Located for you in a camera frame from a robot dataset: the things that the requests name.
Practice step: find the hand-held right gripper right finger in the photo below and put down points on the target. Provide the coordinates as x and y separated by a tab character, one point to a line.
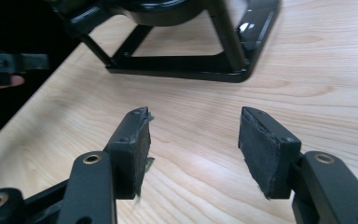
270	152

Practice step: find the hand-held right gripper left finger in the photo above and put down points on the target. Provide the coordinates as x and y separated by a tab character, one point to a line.
130	152

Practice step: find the red and black shoe rack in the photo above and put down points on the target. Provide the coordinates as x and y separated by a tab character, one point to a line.
180	67

